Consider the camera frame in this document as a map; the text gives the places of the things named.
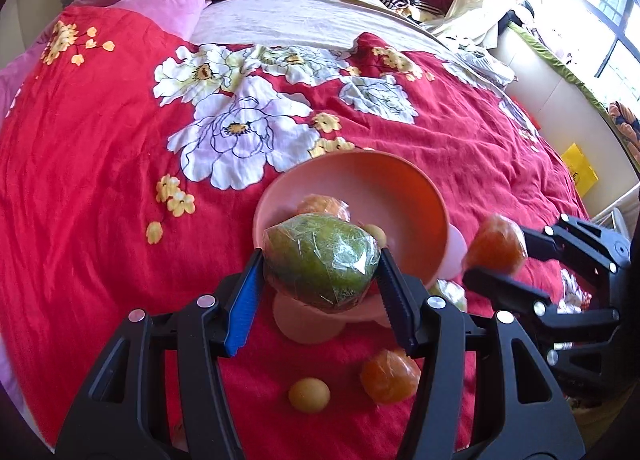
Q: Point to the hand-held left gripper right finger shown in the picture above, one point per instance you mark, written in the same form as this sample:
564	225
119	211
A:
396	302

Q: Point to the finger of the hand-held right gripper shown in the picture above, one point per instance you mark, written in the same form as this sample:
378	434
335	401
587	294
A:
560	240
505	285

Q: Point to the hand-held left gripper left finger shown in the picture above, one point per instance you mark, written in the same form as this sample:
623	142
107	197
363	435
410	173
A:
244	307

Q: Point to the plastic-wrapped orange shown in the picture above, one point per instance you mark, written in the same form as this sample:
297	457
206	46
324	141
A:
387	377
495	245
325	207

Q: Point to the brown longan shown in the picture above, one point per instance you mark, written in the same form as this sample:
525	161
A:
376	236
309	395

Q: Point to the green mango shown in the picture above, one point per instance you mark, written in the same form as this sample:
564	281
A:
320	260

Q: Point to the pink footed bowl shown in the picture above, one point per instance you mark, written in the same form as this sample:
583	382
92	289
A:
390	190

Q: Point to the yellow bag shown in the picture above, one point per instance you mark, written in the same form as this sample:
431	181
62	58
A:
579	169

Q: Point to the orange patterned cloth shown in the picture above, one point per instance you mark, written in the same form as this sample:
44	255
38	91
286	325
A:
625	124

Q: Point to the green-trimmed cloth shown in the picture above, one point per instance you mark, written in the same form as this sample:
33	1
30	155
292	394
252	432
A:
560	62

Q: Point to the red floral blanket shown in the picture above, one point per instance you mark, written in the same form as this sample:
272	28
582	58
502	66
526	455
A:
125	164

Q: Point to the white plastic bag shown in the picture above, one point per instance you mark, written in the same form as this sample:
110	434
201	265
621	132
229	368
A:
480	64

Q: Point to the dark garment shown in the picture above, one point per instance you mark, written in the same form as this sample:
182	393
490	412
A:
512	27

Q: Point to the beige bed sheet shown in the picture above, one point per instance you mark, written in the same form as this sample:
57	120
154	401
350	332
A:
300	14

